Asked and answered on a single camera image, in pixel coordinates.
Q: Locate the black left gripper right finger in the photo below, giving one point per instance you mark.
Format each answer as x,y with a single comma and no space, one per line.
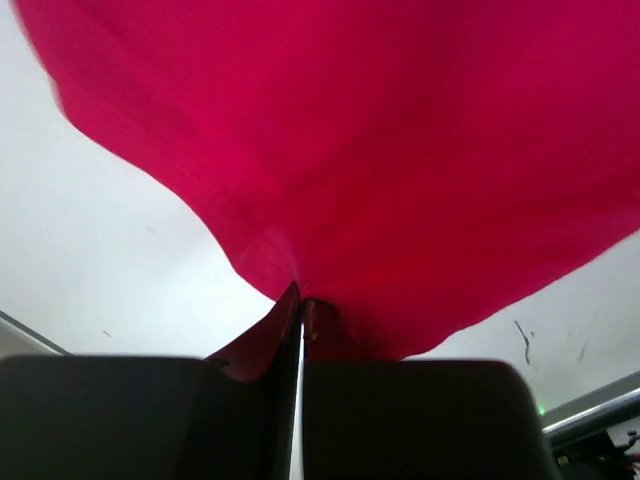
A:
433,419

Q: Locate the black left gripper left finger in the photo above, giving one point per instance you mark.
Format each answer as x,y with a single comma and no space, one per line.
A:
227,416

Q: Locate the pink t-shirt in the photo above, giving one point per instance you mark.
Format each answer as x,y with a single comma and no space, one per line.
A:
419,165

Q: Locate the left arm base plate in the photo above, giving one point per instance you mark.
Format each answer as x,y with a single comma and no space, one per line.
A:
596,436

